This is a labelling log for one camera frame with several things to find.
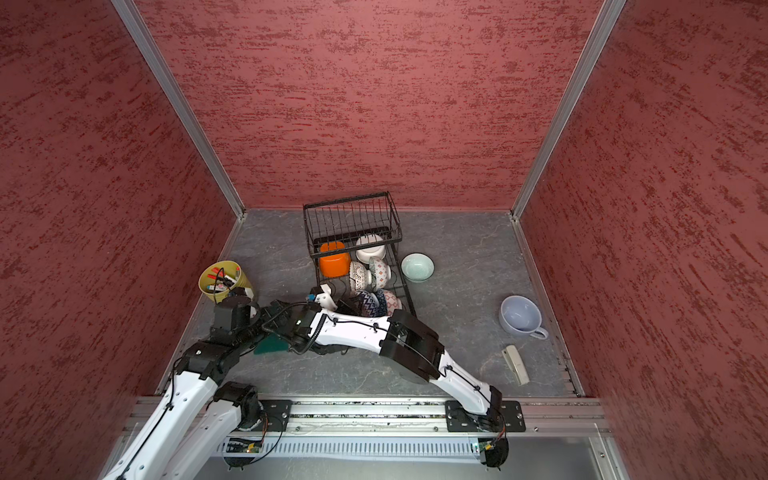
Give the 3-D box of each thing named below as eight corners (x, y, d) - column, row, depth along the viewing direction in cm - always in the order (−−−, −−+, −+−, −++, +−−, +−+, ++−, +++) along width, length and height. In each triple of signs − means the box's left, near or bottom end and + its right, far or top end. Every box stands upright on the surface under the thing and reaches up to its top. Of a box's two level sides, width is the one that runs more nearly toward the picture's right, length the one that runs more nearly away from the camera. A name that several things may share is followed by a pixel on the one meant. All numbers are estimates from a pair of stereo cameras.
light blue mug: (499, 342, 89) (507, 332, 83) (491, 307, 97) (498, 295, 90) (538, 343, 89) (549, 333, 83) (526, 307, 97) (536, 295, 91)
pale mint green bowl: (401, 284, 101) (402, 276, 97) (401, 260, 107) (401, 252, 103) (434, 284, 101) (435, 276, 97) (431, 260, 107) (433, 252, 103)
